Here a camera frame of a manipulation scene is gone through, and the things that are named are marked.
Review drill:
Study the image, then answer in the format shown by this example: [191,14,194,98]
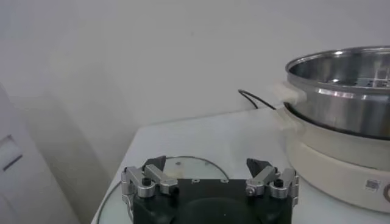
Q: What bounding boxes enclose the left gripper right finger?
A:
[245,158,300,208]

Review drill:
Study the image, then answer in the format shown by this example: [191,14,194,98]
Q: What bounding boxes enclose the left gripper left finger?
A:
[121,155,180,220]

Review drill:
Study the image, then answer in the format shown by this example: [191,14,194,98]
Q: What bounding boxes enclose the round glass pot lid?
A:
[96,155,230,224]

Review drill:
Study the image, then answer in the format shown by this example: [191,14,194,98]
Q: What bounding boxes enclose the cream electric cooker base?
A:
[275,106,390,214]

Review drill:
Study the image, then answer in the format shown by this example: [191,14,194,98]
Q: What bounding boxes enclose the white cabinet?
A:
[0,83,80,224]

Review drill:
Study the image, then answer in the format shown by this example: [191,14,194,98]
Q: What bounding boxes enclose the black cooker power cable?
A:
[238,89,277,110]

